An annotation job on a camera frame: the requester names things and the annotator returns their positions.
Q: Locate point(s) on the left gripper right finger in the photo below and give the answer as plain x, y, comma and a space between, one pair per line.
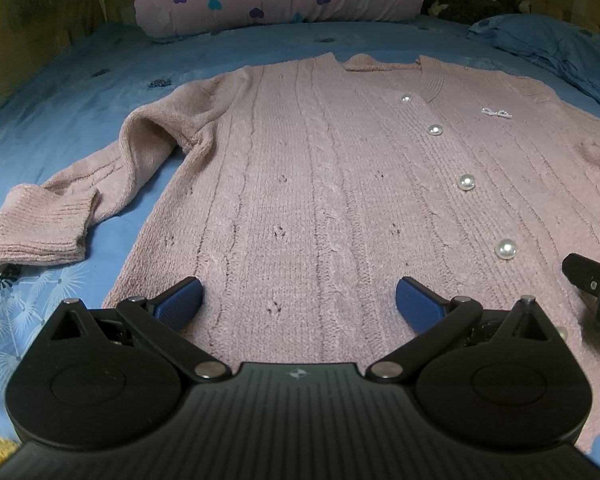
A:
422, 308

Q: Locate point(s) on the blue dandelion bed sheet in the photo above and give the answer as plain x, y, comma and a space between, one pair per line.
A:
77, 103

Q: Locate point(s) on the pink knit cardigan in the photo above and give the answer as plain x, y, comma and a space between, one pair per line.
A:
308, 188

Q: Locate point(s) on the blue pillow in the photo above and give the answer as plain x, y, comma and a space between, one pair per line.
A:
566, 50

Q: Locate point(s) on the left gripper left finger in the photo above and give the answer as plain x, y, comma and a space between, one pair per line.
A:
169, 312

